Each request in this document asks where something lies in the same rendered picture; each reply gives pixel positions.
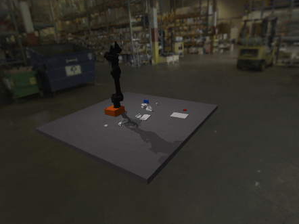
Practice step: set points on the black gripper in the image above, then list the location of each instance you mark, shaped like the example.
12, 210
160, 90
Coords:
113, 56

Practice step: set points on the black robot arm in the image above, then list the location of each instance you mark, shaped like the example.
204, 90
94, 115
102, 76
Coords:
118, 96

